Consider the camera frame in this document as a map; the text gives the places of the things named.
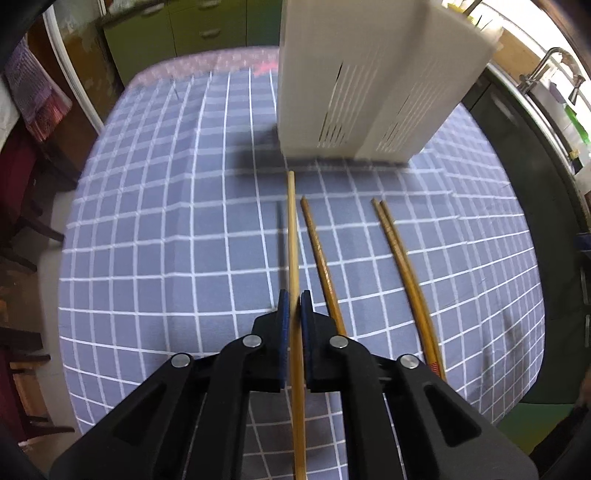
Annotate white plastic utensil holder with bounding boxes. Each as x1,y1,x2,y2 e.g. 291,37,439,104
276,0,505,169

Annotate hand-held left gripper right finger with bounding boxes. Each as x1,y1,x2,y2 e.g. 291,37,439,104
300,290,541,480

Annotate dark red chair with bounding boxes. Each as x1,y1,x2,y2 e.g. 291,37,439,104
0,124,79,273

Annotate light green base cabinets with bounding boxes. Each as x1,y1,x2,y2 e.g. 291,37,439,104
102,0,284,86

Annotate brown wooden chopstick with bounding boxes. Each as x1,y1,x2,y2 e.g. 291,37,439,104
287,171,308,480
300,196,348,337

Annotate wooden cutting board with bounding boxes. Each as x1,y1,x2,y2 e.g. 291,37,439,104
471,18,543,79

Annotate steel kitchen faucet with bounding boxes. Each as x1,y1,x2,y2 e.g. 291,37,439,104
517,46,589,104

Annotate purple checked apron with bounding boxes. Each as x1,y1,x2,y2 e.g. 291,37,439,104
4,41,74,141

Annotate dark green base cabinets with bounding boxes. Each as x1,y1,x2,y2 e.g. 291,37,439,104
464,69,591,444

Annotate black stone countertop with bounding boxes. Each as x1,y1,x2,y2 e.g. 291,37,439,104
482,62,591,232

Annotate blue checked tablecloth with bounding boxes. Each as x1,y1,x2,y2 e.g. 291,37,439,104
58,58,546,480

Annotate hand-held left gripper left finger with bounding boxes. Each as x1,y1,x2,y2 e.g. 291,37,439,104
48,288,293,480

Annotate dark wooden chair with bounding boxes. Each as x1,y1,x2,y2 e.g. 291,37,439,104
0,323,75,439

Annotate yellow basket with handle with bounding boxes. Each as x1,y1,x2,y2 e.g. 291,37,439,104
445,0,485,28

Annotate yellow-brown chopstick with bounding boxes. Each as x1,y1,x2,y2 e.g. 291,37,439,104
372,198,439,370
379,199,448,381

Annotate green plastic container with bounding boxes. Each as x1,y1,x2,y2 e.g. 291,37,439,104
563,104,591,148

